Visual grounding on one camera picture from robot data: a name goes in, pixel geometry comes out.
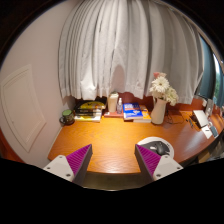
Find beige tissue container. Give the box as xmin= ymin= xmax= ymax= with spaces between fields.
xmin=107 ymin=92 xmax=120 ymax=113

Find clear sanitizer bottle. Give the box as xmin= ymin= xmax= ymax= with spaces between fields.
xmin=116 ymin=97 xmax=124 ymax=115

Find blue book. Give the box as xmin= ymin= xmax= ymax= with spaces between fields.
xmin=122 ymin=102 xmax=144 ymax=120

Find black computer mouse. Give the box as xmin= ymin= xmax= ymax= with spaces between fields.
xmin=151 ymin=141 xmax=171 ymax=157

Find white paper sheet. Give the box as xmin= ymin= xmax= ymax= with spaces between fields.
xmin=201 ymin=124 xmax=220 ymax=140

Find flat red box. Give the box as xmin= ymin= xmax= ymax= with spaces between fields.
xmin=103 ymin=111 xmax=125 ymax=118

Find window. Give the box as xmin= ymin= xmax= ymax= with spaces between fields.
xmin=196 ymin=36 xmax=224 ymax=108

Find yellow and white book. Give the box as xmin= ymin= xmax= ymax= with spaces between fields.
xmin=73 ymin=114 xmax=102 ymax=123

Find white curtain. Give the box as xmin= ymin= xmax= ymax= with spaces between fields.
xmin=58 ymin=0 xmax=205 ymax=105

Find cream and pink flowers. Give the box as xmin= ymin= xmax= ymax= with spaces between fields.
xmin=148 ymin=71 xmax=180 ymax=107

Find black cable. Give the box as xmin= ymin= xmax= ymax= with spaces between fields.
xmin=166 ymin=111 xmax=192 ymax=126

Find yellow and black book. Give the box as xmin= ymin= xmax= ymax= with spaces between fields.
xmin=79 ymin=100 xmax=107 ymax=111

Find dark green mug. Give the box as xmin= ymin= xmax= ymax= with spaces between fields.
xmin=59 ymin=109 xmax=76 ymax=126

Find white and grey mouse pad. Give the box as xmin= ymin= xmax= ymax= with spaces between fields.
xmin=137 ymin=136 xmax=175 ymax=160

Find white ceramic jug vase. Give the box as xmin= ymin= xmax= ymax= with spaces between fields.
xmin=150 ymin=97 xmax=168 ymax=125

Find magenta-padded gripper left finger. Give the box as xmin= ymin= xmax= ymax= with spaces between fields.
xmin=43 ymin=143 xmax=94 ymax=187

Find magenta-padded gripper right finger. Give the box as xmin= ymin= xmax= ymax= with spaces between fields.
xmin=134 ymin=143 xmax=184 ymax=186

